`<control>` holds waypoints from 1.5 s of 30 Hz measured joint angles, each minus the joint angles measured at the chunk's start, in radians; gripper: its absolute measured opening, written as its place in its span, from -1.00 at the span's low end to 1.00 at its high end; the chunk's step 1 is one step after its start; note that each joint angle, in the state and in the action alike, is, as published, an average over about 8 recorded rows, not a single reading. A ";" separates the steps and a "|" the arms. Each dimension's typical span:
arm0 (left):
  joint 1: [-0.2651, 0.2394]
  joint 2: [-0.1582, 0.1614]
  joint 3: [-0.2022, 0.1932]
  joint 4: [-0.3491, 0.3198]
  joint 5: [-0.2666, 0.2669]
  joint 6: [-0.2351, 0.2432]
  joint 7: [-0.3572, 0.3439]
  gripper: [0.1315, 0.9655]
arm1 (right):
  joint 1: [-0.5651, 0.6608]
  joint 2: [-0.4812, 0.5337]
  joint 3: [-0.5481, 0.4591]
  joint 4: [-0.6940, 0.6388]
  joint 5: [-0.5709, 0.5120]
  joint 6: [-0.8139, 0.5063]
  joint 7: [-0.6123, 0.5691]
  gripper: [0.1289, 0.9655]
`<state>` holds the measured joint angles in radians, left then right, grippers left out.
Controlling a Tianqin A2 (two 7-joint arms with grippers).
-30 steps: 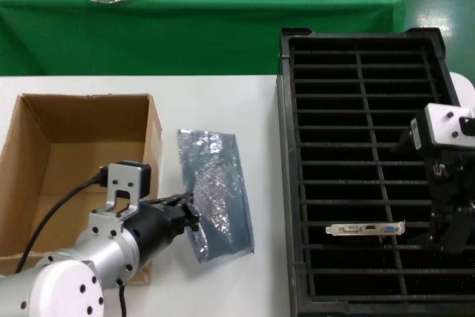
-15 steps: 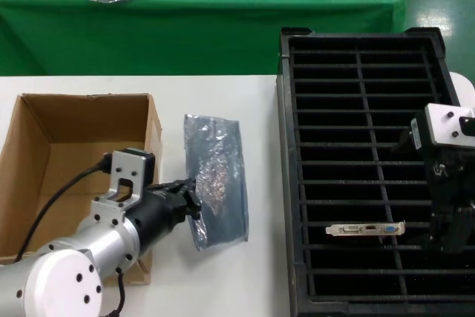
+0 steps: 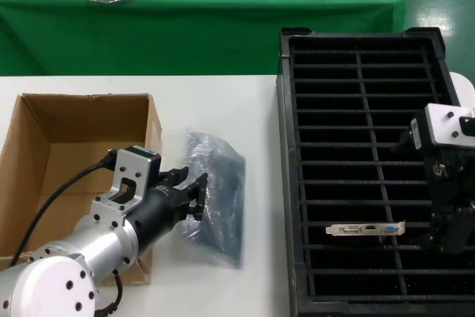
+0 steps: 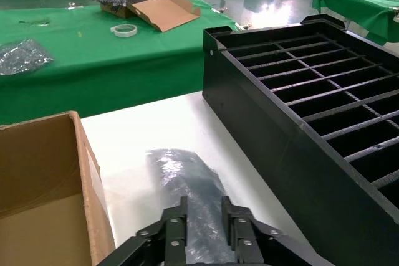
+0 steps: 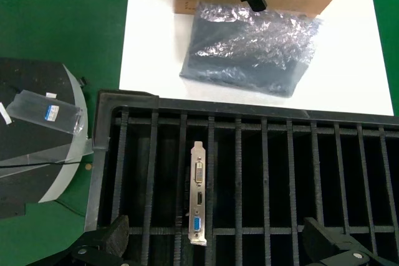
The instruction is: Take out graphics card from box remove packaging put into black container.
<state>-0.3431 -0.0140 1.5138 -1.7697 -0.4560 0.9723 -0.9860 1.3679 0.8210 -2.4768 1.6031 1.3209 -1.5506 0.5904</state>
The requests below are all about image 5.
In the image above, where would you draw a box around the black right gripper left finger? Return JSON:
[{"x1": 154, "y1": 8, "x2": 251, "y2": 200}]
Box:
[{"x1": 29, "y1": 215, "x2": 130, "y2": 266}]

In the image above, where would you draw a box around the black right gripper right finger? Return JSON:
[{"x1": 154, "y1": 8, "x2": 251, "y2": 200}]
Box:
[{"x1": 301, "y1": 217, "x2": 380, "y2": 266}]

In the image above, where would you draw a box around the gray antistatic bubble bag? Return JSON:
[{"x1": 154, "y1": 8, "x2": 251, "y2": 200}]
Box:
[{"x1": 178, "y1": 1, "x2": 324, "y2": 98}]

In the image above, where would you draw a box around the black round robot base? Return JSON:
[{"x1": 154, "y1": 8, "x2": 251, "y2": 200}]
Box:
[{"x1": 0, "y1": 57, "x2": 95, "y2": 219}]

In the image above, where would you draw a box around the black slotted plastic container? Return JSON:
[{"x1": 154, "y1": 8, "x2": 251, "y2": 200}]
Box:
[{"x1": 84, "y1": 89, "x2": 399, "y2": 266}]

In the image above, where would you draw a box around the clear bag of zip ties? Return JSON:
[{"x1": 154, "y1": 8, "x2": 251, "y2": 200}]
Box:
[{"x1": 6, "y1": 89, "x2": 86, "y2": 137}]

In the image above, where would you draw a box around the white paper strip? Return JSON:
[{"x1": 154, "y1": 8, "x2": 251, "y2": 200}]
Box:
[{"x1": 0, "y1": 102, "x2": 15, "y2": 126}]

